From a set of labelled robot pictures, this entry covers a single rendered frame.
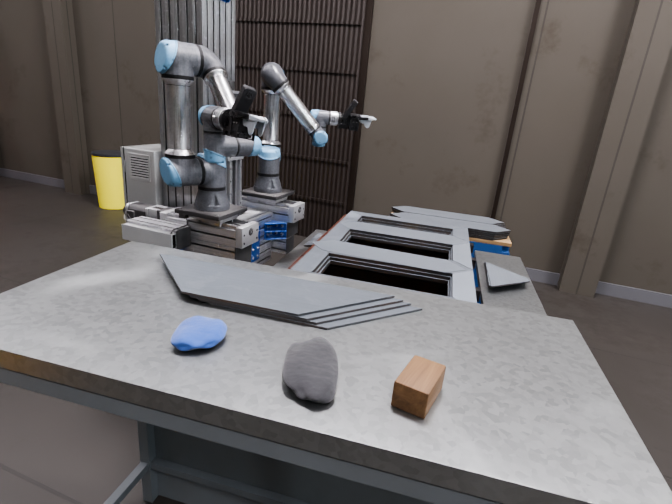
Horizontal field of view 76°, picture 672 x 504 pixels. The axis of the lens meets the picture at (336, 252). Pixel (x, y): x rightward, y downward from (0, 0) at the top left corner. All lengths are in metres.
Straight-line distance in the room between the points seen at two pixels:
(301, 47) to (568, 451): 4.57
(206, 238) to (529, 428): 1.50
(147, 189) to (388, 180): 2.93
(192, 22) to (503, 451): 1.93
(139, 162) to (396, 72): 3.00
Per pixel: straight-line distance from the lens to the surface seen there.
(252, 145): 1.68
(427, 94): 4.58
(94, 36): 6.74
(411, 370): 0.78
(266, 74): 2.34
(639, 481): 0.82
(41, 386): 0.99
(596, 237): 4.56
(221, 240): 1.91
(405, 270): 1.95
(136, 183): 2.35
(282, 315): 0.98
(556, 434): 0.83
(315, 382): 0.76
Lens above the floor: 1.52
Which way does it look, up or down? 19 degrees down
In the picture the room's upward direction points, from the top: 5 degrees clockwise
